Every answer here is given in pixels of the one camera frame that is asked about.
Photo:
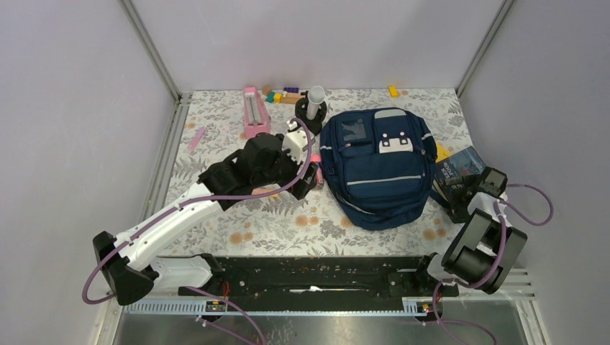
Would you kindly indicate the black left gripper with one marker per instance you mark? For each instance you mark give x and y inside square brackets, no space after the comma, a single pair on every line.
[302,187]

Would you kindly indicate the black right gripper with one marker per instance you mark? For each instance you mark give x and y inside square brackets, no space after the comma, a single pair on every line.
[457,211]

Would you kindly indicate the dark blue hardcover book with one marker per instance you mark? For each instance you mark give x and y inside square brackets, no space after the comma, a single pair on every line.
[458,165]

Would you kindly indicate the navy blue backpack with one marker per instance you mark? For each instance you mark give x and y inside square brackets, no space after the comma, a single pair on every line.
[379,165]

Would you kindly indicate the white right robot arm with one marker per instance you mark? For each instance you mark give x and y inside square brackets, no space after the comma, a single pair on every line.
[486,248]

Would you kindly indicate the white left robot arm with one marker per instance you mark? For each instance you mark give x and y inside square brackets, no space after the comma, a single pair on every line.
[130,261]

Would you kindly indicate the pink-capped marker tube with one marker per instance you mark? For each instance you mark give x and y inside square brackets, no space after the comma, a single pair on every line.
[317,160]

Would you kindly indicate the yellow paperback book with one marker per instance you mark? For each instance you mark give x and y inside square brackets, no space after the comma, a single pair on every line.
[442,152]

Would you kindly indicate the orange yellow highlighter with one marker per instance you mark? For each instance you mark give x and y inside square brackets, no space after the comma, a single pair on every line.
[259,191]

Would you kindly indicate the black round stand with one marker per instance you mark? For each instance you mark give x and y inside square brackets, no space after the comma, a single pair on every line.
[315,125]

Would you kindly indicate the pink rack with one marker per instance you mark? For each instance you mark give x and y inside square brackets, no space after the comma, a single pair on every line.
[256,117]

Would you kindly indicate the wooden block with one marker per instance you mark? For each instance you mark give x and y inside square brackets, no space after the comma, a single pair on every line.
[290,98]

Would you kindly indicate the white cylinder on stand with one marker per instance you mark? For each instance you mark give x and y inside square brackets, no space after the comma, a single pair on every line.
[315,96]

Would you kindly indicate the green block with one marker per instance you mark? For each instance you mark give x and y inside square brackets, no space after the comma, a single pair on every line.
[271,97]

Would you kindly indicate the brown round block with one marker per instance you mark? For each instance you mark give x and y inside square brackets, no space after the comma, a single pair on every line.
[266,90]

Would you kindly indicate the pink highlighter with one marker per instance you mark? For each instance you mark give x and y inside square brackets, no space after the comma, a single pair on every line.
[197,138]

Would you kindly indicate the yellow block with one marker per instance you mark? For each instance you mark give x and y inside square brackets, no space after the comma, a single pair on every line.
[393,92]

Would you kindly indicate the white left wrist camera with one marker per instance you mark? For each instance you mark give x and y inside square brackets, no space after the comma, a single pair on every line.
[295,142]

